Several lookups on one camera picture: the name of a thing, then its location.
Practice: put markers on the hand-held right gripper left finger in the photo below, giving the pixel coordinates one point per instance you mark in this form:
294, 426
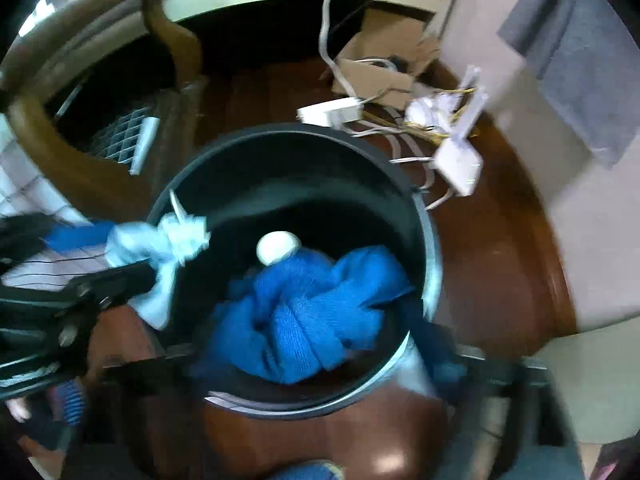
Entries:
145, 375

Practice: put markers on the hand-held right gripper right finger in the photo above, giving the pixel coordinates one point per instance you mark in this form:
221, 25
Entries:
445, 360

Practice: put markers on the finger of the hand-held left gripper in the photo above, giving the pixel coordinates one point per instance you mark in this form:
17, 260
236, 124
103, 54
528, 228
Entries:
115, 282
75, 237

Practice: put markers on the light blue cloth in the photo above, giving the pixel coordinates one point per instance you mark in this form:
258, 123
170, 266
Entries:
165, 250

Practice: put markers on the white paper cup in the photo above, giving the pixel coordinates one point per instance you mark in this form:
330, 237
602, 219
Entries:
275, 247

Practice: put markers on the black bucket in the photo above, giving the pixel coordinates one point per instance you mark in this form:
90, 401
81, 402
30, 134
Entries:
300, 170

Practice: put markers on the person's left hand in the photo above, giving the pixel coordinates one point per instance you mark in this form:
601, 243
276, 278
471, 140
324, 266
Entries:
17, 408

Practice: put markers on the blue striped slipper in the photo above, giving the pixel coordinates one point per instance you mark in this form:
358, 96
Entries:
310, 471
70, 400

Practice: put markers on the white router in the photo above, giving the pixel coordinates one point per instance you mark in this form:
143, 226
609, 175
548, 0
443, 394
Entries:
457, 160

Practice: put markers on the white power strip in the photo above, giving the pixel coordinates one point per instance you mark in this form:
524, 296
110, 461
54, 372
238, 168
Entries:
330, 110

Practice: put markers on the cardboard box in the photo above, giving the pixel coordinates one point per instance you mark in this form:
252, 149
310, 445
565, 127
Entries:
380, 80

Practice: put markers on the grey patterned curtain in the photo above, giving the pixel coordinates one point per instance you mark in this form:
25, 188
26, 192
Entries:
575, 50

